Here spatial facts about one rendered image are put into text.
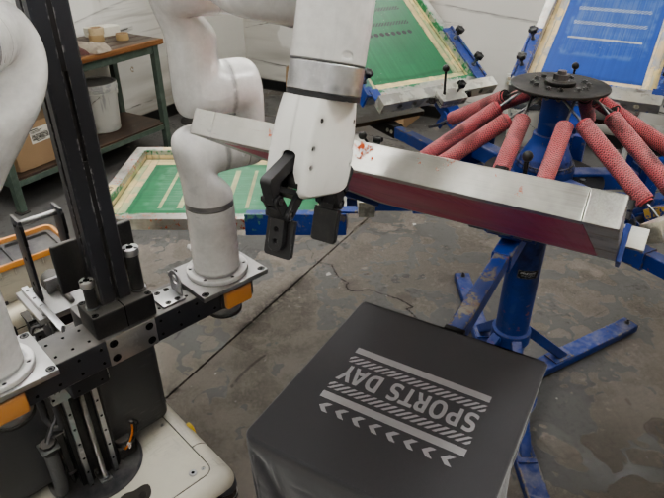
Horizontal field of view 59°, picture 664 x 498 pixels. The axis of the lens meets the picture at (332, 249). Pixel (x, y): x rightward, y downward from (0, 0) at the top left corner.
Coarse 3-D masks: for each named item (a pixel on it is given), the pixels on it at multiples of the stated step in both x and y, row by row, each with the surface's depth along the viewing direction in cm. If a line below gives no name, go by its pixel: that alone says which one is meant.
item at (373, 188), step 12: (228, 144) 88; (264, 156) 93; (360, 180) 89; (372, 180) 82; (360, 192) 126; (372, 192) 113; (384, 192) 102; (396, 192) 94; (396, 204) 136; (408, 204) 122; (420, 204) 110; (432, 204) 100; (444, 216) 137; (456, 216) 121
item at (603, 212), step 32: (192, 128) 85; (224, 128) 83; (256, 128) 80; (352, 160) 74; (384, 160) 72; (416, 160) 70; (448, 160) 69; (352, 192) 136; (448, 192) 69; (480, 192) 67; (512, 192) 65; (544, 192) 64; (576, 192) 62; (608, 192) 61; (608, 224) 61; (608, 256) 118
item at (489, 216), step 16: (416, 192) 82; (432, 192) 75; (448, 208) 102; (464, 208) 90; (480, 208) 82; (496, 208) 75; (480, 224) 128; (496, 224) 111; (512, 224) 98; (528, 224) 88; (544, 224) 79; (560, 224) 73; (576, 224) 67; (544, 240) 122; (560, 240) 107; (576, 240) 95
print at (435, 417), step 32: (352, 384) 120; (384, 384) 120; (416, 384) 120; (448, 384) 120; (352, 416) 112; (384, 416) 112; (416, 416) 112; (448, 416) 112; (480, 416) 112; (416, 448) 106; (448, 448) 106
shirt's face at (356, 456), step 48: (336, 336) 133; (384, 336) 133; (432, 336) 133; (480, 384) 120; (528, 384) 120; (288, 432) 109; (336, 432) 109; (480, 432) 109; (384, 480) 100; (432, 480) 100; (480, 480) 100
